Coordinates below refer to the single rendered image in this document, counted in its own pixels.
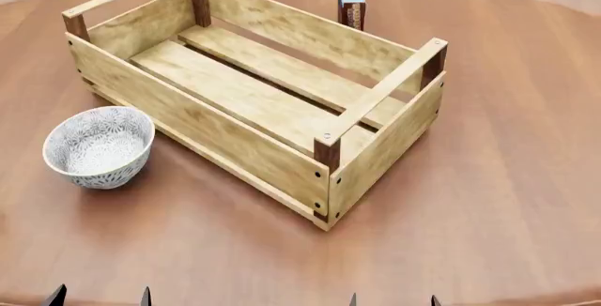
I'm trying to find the blue and brown food box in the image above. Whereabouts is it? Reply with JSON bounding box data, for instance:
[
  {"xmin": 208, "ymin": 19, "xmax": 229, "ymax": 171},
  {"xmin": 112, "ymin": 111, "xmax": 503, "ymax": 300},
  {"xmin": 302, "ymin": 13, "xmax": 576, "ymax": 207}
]
[{"xmin": 337, "ymin": 0, "xmax": 367, "ymax": 33}]

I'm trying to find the wooden slatted crate tray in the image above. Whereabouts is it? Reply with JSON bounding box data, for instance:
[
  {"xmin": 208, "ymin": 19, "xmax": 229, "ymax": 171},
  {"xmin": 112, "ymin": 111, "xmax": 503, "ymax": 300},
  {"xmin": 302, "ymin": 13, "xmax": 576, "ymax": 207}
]
[{"xmin": 61, "ymin": 0, "xmax": 449, "ymax": 233}]

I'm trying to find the white patterned ceramic bowl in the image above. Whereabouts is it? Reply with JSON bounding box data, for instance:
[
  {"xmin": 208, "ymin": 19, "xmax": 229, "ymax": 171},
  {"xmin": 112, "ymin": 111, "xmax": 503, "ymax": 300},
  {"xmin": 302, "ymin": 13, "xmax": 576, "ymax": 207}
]
[{"xmin": 41, "ymin": 105, "xmax": 157, "ymax": 191}]

